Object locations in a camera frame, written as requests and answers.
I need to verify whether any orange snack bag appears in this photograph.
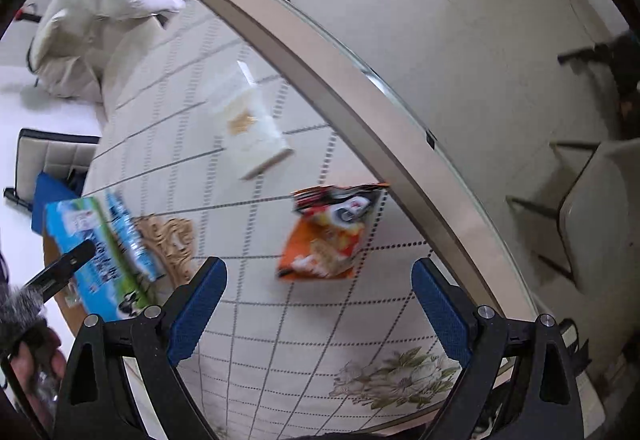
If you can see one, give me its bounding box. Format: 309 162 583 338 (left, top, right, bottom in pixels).
276 182 387 282

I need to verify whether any white puffer jacket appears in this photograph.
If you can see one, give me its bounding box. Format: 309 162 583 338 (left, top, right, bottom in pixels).
27 0 186 102

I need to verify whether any white folding chair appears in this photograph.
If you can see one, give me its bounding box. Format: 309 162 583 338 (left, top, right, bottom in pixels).
3 128 100 212

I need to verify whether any blue board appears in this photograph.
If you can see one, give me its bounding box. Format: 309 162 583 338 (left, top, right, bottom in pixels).
32 171 78 235

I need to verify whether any white silver cigarette carton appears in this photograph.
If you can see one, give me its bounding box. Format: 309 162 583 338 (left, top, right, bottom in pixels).
203 61 293 180

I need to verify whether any beige chair near table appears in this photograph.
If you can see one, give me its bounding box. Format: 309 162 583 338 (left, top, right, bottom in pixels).
506 139 639 295

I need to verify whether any open cardboard box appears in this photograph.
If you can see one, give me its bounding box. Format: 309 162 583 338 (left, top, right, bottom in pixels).
41 189 166 336

